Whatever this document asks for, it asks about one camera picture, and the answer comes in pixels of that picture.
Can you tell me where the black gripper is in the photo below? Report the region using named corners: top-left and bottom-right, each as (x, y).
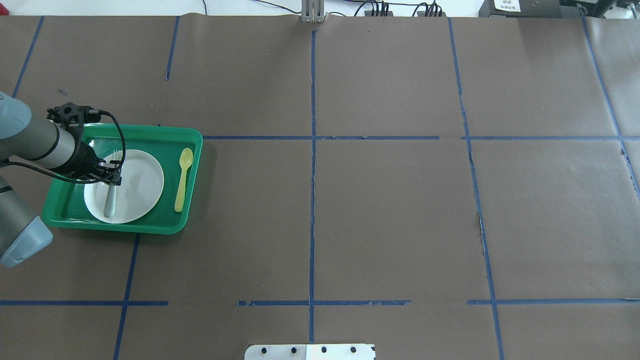
top-left (65, 140), bottom-right (124, 186)

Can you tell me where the translucent plastic fork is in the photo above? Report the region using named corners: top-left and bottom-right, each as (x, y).
top-left (103, 150), bottom-right (125, 219)

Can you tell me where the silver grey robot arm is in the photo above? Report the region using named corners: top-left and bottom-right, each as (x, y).
top-left (0, 93), bottom-right (127, 268)

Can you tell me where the white round plate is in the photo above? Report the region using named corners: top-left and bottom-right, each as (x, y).
top-left (83, 149), bottom-right (165, 224)

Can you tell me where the green plastic tray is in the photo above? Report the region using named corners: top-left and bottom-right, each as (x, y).
top-left (41, 124), bottom-right (203, 235)

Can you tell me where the yellow plastic spoon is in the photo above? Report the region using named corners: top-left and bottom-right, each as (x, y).
top-left (173, 147), bottom-right (195, 213)

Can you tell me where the black equipment box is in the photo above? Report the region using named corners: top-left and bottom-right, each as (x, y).
top-left (478, 0), bottom-right (581, 19)

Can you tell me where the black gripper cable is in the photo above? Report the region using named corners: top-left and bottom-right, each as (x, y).
top-left (5, 109), bottom-right (127, 181)

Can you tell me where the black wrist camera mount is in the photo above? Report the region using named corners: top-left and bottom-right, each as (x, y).
top-left (46, 102), bottom-right (103, 128)

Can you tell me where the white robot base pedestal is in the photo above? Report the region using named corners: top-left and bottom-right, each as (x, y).
top-left (244, 343), bottom-right (377, 360)

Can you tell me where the aluminium frame post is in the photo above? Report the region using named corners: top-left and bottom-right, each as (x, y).
top-left (300, 0), bottom-right (327, 23)

